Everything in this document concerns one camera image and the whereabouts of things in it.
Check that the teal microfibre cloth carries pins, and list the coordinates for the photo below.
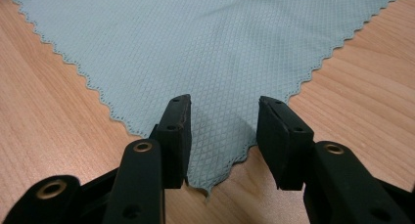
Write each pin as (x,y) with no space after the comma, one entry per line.
(208,54)

